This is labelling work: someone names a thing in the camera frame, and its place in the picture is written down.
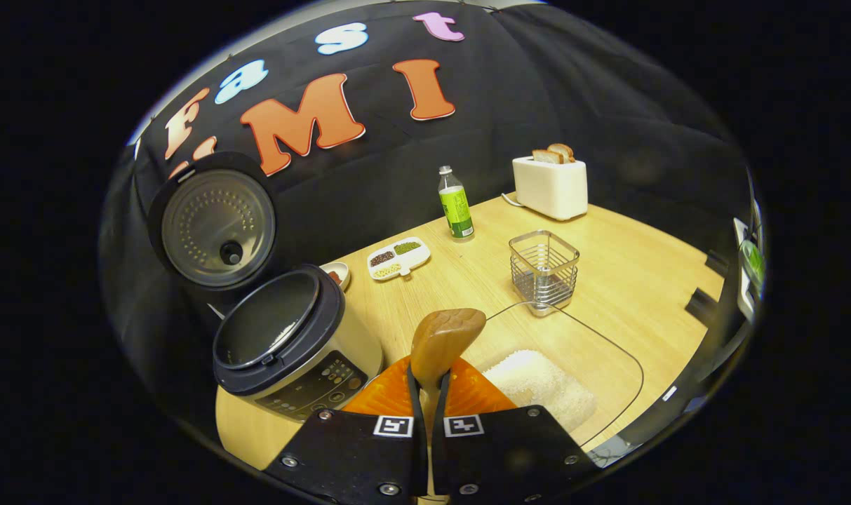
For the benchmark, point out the white divided bean dish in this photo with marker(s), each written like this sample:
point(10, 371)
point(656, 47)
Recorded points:
point(397, 258)

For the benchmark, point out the white box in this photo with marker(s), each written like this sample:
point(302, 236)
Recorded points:
point(748, 280)

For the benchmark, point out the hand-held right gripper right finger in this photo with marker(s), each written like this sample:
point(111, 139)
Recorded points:
point(502, 456)

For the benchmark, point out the small white bowl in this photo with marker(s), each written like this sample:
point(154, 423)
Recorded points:
point(341, 275)

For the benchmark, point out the dark lidded rice cooker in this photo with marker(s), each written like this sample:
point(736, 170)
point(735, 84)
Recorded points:
point(306, 351)

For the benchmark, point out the toast bread slice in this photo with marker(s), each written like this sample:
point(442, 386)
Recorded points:
point(546, 156)
point(564, 151)

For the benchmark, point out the wooden spoon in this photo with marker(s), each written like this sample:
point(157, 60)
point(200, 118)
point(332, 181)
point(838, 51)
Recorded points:
point(446, 337)

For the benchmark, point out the white rice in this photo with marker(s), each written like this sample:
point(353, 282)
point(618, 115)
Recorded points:
point(537, 386)

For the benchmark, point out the green label drink bottle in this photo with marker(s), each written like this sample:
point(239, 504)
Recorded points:
point(457, 210)

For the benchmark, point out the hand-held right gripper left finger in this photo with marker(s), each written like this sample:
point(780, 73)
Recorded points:
point(355, 456)

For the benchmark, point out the white toaster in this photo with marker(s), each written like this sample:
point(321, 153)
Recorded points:
point(550, 189)

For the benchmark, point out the black table clamp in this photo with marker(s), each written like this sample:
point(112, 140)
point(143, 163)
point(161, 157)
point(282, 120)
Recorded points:
point(702, 306)
point(717, 264)

